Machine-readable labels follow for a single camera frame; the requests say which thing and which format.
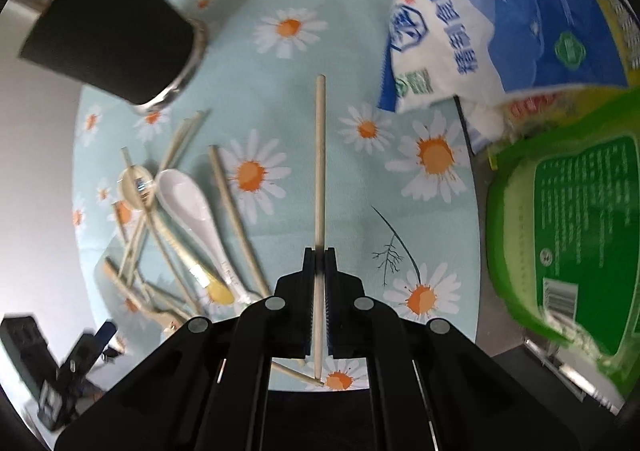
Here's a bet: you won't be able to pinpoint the white ceramic spoon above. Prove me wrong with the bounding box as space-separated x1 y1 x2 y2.
156 169 260 305

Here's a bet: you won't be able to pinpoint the wooden chopstick crossing spoons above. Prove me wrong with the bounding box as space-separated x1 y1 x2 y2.
120 146 201 313

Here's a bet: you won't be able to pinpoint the wooden chopstick pair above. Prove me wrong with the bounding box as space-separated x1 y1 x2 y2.
128 111 207 255

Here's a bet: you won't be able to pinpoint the cream spoon blue cartoon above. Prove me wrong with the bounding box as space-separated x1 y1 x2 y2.
118 165 234 306

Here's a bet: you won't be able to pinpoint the daisy print blue tablecloth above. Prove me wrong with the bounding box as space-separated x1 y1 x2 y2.
73 0 480 361

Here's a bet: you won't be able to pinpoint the green sugar bag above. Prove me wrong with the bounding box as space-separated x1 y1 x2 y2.
486 90 639 399

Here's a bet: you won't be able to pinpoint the black cylindrical utensil holder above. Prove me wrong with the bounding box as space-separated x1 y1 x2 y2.
20 0 208 115

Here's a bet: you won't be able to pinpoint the blue white salt bag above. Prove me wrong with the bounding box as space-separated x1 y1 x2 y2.
378 0 639 113

